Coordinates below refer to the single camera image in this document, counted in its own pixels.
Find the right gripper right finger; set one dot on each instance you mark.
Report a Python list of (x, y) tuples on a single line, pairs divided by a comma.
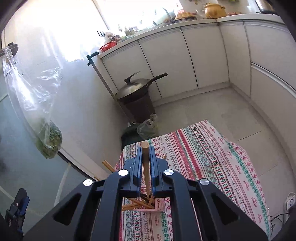
[(199, 210)]

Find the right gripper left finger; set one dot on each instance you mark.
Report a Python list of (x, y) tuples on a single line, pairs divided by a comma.
[(92, 210)]

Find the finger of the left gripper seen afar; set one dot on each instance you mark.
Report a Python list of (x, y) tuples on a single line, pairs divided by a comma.
[(15, 216)]

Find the wooden chopstick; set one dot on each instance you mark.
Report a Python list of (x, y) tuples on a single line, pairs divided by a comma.
[(145, 160)]

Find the white kitchen cabinets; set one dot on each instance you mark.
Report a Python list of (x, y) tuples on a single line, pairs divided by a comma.
[(253, 52)]

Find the patterned red green tablecloth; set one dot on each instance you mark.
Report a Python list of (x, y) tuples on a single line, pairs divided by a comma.
[(200, 151)]

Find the clear plastic bag on floor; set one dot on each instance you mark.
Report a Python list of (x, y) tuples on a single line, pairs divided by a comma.
[(149, 128)]

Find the green dustpan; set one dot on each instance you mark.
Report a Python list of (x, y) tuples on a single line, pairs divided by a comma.
[(130, 136)]

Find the white power strip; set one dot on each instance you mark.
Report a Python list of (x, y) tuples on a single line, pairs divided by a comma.
[(290, 201)]

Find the black wok with lid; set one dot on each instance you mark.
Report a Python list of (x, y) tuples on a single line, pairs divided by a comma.
[(136, 88)]

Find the hanging bag of greens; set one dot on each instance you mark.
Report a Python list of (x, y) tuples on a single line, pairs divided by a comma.
[(33, 100)]

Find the red basket on counter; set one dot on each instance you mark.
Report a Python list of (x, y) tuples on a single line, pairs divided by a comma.
[(107, 46)]

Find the yellow ceramic pot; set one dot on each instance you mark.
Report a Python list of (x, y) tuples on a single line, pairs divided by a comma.
[(214, 11)]

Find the black plug with cable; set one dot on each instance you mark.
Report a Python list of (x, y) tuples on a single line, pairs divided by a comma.
[(278, 221)]

